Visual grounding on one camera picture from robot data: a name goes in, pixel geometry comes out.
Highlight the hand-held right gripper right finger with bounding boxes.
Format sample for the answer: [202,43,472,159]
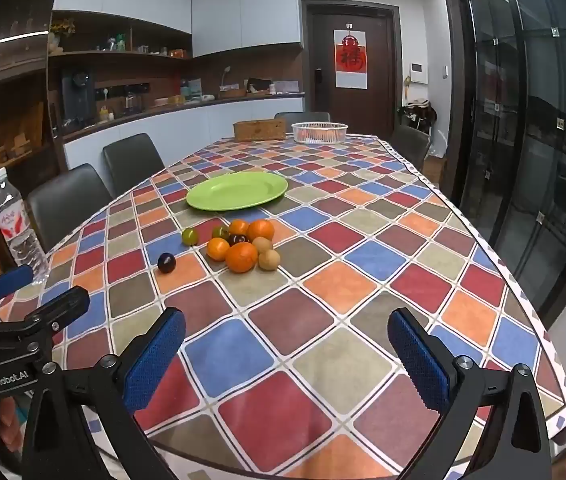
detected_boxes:
[388,308,551,480]

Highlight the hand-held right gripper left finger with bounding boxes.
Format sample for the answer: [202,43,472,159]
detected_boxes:
[22,306,187,480]

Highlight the large orange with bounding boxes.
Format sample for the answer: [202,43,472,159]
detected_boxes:
[226,241,259,274]

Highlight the green plate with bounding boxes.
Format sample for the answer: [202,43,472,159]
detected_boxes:
[186,171,289,212]

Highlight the clear plastic water bottle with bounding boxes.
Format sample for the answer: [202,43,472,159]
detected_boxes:
[0,167,50,283]

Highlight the dark grey dining chair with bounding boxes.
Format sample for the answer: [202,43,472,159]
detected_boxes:
[27,163,114,253]
[102,133,165,196]
[390,125,432,171]

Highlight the checkered colourful tablecloth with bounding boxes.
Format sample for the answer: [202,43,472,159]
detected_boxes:
[0,135,566,480]

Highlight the white base cabinets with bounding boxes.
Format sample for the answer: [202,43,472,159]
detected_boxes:
[63,95,307,171]

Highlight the wooden rectangular box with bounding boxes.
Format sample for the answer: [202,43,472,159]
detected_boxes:
[233,118,286,142]

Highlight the rack with clothes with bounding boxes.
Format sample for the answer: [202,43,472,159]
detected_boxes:
[402,99,438,134]

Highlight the dark glass cabinet doors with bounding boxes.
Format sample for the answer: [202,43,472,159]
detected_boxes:
[442,0,566,328]

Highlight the white plastic basket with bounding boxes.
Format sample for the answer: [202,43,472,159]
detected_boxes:
[291,121,349,145]

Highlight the dark brown door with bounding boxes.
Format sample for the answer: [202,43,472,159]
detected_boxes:
[303,0,399,138]

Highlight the red white door poster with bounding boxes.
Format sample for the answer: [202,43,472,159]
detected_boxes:
[334,30,368,88]

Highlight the wooden wall shelf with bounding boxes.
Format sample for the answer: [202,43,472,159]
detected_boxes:
[48,9,194,111]

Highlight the white wall cabinets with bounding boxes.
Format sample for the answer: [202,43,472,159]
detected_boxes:
[53,0,300,58]

